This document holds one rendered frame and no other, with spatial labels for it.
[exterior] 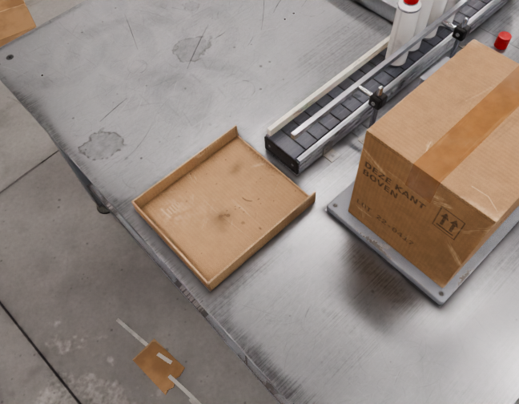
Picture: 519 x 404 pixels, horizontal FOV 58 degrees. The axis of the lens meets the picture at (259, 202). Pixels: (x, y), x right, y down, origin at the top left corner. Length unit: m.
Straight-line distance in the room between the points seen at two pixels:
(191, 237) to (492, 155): 0.59
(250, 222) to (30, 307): 1.23
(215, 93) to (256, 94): 0.11
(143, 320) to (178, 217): 0.89
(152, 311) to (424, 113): 1.34
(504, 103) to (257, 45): 0.71
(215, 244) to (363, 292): 0.32
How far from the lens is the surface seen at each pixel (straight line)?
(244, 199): 1.04
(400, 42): 1.20
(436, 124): 0.83
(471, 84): 0.90
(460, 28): 1.25
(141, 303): 1.90
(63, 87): 1.39
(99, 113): 1.29
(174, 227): 1.03
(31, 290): 2.09
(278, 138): 1.08
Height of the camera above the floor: 1.73
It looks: 59 degrees down
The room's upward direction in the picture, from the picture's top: 5 degrees counter-clockwise
